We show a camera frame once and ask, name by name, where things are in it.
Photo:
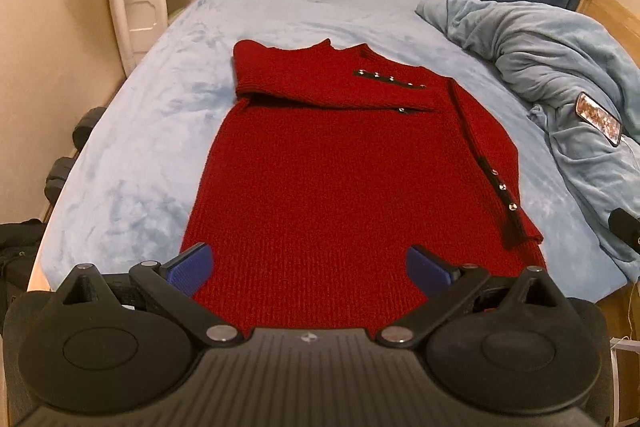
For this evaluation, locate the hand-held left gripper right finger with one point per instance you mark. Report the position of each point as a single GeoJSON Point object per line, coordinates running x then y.
{"type": "Point", "coordinates": [425, 271]}

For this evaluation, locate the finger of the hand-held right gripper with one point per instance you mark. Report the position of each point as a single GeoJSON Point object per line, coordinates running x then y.
{"type": "Point", "coordinates": [625, 227]}

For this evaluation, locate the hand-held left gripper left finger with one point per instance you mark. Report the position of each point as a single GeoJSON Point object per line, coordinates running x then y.
{"type": "Point", "coordinates": [190, 271]}

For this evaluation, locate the red knit sweater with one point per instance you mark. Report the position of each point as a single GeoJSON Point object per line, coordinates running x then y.
{"type": "Point", "coordinates": [325, 187]}

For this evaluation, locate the phone with floral case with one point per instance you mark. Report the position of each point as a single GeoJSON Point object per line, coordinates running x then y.
{"type": "Point", "coordinates": [599, 118]}

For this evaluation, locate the black dumbbell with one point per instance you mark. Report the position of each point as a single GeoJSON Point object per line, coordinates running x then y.
{"type": "Point", "coordinates": [59, 179]}
{"type": "Point", "coordinates": [87, 127]}

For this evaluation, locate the grey-blue fleece blanket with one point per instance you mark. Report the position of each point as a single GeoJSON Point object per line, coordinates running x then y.
{"type": "Point", "coordinates": [550, 47]}

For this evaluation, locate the wooden headboard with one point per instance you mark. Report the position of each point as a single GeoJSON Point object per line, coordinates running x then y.
{"type": "Point", "coordinates": [612, 12]}

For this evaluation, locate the light blue bed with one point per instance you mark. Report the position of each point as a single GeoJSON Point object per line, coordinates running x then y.
{"type": "Point", "coordinates": [310, 7]}

